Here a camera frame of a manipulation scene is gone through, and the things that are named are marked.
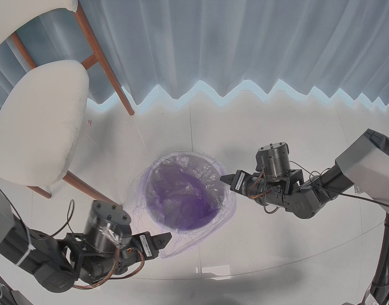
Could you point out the pale blue curtain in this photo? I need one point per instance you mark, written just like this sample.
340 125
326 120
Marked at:
229 27

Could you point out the white trash bin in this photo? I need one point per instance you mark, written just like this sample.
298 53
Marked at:
210 176

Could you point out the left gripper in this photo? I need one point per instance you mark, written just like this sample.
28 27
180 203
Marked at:
143 248

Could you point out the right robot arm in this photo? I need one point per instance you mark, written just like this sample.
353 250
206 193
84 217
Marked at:
356 167

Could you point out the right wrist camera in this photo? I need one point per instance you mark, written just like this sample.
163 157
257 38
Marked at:
260 159

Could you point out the white cushioned wooden chair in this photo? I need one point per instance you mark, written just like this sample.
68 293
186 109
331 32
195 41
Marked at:
38 122

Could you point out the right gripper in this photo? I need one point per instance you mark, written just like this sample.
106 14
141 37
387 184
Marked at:
253 187

